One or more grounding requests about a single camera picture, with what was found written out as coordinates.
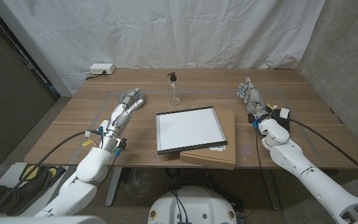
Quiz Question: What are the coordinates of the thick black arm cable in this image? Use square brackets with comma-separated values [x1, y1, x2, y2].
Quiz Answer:
[0, 129, 104, 218]
[287, 117, 358, 184]

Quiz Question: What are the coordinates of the yellow black foot pedal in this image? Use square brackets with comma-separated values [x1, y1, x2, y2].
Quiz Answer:
[19, 164, 67, 187]

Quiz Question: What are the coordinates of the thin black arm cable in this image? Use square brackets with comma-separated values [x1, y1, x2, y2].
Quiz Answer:
[95, 152, 119, 191]
[244, 126, 265, 220]

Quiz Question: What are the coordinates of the black outlet power cord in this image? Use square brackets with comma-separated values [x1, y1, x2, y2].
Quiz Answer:
[85, 70, 107, 81]

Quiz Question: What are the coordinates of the small black-framed whiteboard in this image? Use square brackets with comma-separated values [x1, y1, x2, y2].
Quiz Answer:
[155, 106, 228, 156]

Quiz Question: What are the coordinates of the flat brown cardboard box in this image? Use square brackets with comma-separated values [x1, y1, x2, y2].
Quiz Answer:
[179, 107, 237, 170]

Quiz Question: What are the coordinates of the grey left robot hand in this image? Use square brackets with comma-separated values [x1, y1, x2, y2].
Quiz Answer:
[106, 87, 145, 134]

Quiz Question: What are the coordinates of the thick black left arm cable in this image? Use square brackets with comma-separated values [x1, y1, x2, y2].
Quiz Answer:
[0, 129, 104, 218]

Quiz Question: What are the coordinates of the white power outlet box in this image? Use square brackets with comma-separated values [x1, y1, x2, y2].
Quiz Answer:
[89, 63, 116, 75]

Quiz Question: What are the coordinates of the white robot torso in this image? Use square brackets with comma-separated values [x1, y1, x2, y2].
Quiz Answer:
[147, 185, 238, 224]

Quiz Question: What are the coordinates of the dark person shoe and leg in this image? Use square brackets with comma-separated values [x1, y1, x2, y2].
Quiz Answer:
[0, 169, 53, 217]

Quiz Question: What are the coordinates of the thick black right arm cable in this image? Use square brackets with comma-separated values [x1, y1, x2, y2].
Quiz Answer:
[287, 117, 358, 184]

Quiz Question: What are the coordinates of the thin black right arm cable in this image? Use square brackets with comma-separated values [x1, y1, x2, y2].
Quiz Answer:
[244, 126, 265, 220]

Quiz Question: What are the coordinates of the white cloth backdrop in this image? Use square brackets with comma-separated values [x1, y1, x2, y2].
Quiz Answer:
[1, 0, 326, 97]

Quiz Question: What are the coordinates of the small black box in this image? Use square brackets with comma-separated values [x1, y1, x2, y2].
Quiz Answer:
[268, 107, 291, 134]

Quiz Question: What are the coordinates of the blue torso cable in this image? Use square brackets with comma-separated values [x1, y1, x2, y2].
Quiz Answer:
[176, 192, 189, 224]

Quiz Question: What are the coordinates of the clear pump spray bottle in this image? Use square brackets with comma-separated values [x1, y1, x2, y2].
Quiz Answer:
[167, 72, 181, 107]

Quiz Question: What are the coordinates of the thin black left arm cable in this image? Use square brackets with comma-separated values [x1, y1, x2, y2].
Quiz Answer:
[95, 152, 119, 191]

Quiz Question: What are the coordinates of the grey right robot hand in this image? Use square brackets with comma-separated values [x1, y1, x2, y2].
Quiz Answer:
[236, 77, 270, 123]

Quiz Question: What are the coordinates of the black torso cable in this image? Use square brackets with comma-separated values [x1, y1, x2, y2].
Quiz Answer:
[169, 189, 181, 224]

